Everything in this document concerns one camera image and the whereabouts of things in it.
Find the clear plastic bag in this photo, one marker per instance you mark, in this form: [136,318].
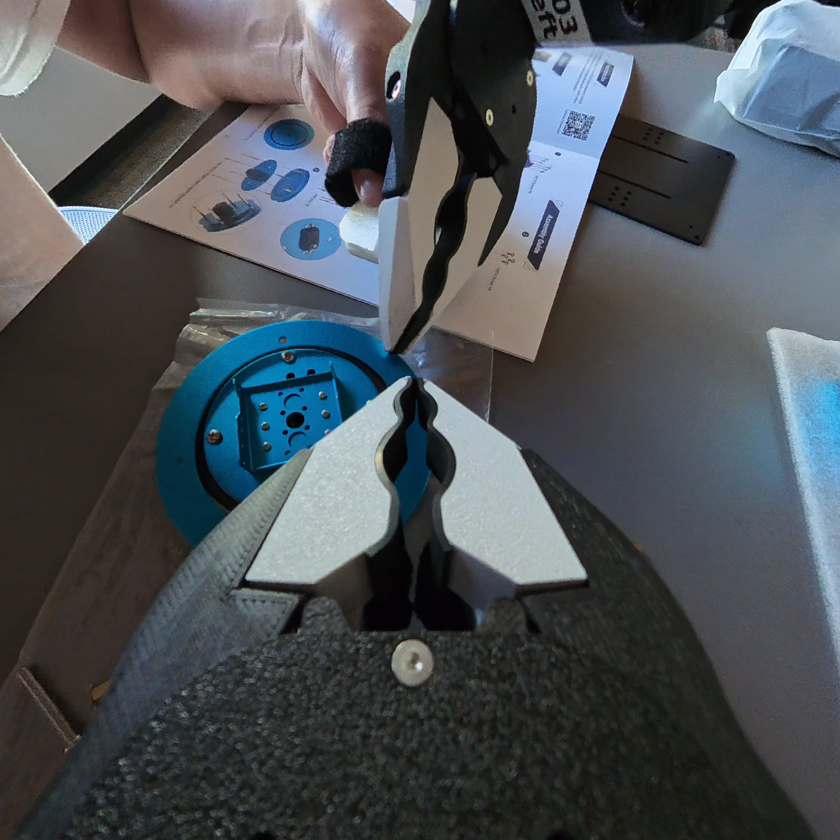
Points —
[453,354]

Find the white foam tray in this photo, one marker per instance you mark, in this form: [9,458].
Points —
[814,426]

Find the person's left forearm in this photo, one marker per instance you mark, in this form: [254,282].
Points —
[98,33]

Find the blue turntable bearing assembly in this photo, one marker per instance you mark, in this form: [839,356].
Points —
[197,420]

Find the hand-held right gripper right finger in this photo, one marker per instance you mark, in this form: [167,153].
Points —
[518,518]

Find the white foam wrapped part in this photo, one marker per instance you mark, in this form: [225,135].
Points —
[787,79]

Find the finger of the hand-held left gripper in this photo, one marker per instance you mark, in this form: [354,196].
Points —
[456,262]
[407,262]

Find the grey desk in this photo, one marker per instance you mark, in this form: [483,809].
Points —
[656,394]

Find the person's left hand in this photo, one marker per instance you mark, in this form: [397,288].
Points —
[262,52]

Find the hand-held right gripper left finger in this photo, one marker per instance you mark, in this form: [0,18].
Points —
[315,512]

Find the white mesh chair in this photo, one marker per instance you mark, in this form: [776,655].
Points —
[85,223]

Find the assembly guide sheet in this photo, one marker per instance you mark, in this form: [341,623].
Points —
[499,315]

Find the black perforated metal plate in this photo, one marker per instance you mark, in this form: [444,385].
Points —
[663,177]

